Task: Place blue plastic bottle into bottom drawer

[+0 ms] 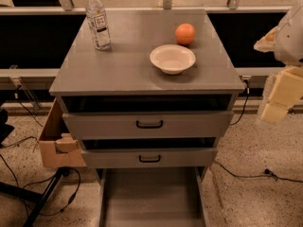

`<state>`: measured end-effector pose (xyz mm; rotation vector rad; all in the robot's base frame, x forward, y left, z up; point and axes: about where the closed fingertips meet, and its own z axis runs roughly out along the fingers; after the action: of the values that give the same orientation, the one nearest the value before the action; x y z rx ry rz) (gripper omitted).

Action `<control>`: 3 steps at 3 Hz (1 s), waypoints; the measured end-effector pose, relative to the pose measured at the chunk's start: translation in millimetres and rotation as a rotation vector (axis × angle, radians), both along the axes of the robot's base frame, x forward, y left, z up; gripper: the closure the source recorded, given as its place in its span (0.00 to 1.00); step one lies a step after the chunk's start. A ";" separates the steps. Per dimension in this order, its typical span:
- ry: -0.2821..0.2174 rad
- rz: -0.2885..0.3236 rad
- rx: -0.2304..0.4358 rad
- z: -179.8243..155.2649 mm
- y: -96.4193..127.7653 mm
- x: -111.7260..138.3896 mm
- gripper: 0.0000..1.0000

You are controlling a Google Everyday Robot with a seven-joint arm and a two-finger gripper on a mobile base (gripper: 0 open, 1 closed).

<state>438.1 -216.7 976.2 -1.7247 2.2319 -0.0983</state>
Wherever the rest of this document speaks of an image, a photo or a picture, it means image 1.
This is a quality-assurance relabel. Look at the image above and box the orange fruit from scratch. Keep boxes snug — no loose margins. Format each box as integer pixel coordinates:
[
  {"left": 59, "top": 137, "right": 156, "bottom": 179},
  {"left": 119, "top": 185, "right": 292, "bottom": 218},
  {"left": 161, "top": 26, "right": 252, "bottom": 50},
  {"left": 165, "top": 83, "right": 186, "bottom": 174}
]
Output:
[{"left": 174, "top": 24, "right": 196, "bottom": 45}]

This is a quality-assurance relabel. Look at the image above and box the grey drawer cabinet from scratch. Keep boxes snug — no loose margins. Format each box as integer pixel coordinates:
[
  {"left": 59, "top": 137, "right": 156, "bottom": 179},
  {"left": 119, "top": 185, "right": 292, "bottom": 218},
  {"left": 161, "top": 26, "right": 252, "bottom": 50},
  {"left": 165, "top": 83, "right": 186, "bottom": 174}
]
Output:
[{"left": 50, "top": 9, "right": 244, "bottom": 168}]

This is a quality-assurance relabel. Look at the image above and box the black floor cable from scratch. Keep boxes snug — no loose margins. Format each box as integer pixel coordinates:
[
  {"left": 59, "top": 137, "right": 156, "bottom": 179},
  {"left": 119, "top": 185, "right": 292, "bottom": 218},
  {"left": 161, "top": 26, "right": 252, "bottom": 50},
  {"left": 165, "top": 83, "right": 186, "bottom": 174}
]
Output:
[
  {"left": 0, "top": 135, "right": 81, "bottom": 218},
  {"left": 213, "top": 160, "right": 303, "bottom": 184}
]

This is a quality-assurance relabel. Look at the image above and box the cardboard box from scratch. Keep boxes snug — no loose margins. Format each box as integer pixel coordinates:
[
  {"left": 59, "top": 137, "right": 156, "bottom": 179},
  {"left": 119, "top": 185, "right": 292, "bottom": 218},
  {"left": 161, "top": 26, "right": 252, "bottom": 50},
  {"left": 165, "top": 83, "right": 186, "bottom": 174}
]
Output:
[{"left": 39, "top": 100, "right": 85, "bottom": 167}]

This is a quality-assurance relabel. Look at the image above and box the white bowl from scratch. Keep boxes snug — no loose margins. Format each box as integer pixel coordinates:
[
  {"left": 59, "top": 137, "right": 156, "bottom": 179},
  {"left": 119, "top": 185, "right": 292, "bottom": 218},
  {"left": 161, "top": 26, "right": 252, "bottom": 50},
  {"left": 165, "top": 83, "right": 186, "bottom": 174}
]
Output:
[{"left": 150, "top": 44, "right": 196, "bottom": 75}]

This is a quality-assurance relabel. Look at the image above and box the grey middle drawer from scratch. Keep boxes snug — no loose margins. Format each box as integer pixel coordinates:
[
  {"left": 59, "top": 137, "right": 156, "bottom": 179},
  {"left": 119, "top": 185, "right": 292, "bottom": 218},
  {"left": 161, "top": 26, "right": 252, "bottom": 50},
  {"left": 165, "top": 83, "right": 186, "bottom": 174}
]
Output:
[{"left": 81, "top": 148, "right": 218, "bottom": 168}]

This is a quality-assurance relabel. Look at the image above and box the clear plastic water bottle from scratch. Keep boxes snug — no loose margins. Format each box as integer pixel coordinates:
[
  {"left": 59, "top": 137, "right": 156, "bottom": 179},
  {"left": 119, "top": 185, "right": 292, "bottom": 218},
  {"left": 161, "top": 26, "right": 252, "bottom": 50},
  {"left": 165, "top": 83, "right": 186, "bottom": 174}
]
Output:
[{"left": 85, "top": 0, "right": 111, "bottom": 50}]

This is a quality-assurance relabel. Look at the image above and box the metal railing frame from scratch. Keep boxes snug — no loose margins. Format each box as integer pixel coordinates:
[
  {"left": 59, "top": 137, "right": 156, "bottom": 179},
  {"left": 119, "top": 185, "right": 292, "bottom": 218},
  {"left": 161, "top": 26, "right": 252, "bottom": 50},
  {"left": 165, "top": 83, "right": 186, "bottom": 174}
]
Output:
[{"left": 0, "top": 0, "right": 303, "bottom": 90}]

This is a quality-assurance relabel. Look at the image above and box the black floor cable right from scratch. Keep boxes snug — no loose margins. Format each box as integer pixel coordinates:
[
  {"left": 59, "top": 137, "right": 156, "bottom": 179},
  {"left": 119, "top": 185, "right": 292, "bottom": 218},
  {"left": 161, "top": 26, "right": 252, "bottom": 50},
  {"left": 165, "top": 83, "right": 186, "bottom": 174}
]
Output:
[{"left": 213, "top": 160, "right": 303, "bottom": 184}]

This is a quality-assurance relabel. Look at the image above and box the grey top drawer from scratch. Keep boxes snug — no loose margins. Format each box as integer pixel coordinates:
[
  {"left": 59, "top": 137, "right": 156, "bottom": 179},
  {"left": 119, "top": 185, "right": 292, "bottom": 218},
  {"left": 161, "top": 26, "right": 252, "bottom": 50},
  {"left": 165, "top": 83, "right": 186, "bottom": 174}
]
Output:
[{"left": 62, "top": 112, "right": 233, "bottom": 140}]

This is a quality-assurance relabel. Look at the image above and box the grey drawer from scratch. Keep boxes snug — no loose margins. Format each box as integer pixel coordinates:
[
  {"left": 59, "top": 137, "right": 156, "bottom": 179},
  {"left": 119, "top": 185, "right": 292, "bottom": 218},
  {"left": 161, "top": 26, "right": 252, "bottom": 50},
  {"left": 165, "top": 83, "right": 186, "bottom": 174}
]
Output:
[
  {"left": 81, "top": 148, "right": 218, "bottom": 168},
  {"left": 97, "top": 167, "right": 210, "bottom": 227},
  {"left": 62, "top": 112, "right": 233, "bottom": 140}
]

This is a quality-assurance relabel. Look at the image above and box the black floor cable left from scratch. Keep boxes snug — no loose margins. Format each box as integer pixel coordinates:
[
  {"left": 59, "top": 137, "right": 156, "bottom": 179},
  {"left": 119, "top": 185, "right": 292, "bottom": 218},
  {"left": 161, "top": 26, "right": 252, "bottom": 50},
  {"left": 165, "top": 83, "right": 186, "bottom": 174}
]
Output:
[{"left": 0, "top": 135, "right": 81, "bottom": 218}]

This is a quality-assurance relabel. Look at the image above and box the black tripod stand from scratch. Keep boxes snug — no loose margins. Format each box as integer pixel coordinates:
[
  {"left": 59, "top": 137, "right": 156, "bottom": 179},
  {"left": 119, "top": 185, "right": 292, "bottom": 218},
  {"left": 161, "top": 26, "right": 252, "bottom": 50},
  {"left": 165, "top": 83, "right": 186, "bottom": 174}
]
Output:
[{"left": 0, "top": 167, "right": 71, "bottom": 227}]

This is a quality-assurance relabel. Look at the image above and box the grey bottom drawer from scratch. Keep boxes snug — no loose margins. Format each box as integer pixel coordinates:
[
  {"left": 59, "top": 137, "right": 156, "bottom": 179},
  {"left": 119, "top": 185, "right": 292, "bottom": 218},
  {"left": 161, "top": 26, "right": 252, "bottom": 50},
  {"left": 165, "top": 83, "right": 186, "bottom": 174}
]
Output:
[{"left": 97, "top": 167, "right": 210, "bottom": 227}]

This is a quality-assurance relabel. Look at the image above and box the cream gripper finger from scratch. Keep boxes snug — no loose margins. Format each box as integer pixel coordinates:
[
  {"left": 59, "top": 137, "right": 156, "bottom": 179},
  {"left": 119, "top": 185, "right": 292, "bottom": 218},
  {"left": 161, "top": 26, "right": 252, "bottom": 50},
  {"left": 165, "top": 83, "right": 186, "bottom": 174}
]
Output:
[
  {"left": 254, "top": 26, "right": 277, "bottom": 53},
  {"left": 260, "top": 66, "right": 303, "bottom": 123}
]

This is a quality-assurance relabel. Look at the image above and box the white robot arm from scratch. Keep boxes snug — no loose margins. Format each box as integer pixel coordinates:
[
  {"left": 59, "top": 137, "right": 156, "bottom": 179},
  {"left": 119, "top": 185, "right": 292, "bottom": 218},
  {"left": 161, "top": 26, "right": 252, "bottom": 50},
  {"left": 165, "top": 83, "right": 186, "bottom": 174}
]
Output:
[{"left": 254, "top": 0, "right": 303, "bottom": 125}]

